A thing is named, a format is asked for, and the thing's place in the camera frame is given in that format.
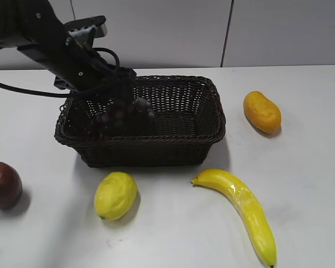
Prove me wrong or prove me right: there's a yellow lemon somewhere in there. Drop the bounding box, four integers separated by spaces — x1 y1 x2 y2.
94 171 138 221

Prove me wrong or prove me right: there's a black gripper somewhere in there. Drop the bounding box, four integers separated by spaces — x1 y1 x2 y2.
17 16 136 104

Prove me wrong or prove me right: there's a purple grape bunch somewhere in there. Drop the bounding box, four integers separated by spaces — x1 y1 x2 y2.
89 98 155 137

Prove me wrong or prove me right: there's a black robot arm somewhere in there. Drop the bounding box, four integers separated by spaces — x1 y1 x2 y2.
0 1 136 103

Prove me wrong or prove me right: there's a dark woven plastic basket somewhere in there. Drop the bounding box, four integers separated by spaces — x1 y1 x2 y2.
55 75 226 168

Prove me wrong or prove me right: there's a yellow banana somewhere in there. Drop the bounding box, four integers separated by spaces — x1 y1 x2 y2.
190 169 277 267

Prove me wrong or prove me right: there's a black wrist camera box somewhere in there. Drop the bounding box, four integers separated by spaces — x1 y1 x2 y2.
64 16 107 42

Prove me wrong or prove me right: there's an orange yellow mango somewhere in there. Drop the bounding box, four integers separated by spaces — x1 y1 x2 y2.
243 91 282 134

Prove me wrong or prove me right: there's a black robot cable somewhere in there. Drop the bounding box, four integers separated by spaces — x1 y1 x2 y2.
0 47 121 98

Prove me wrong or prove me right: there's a dark red apple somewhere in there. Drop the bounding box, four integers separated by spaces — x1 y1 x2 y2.
0 162 22 210

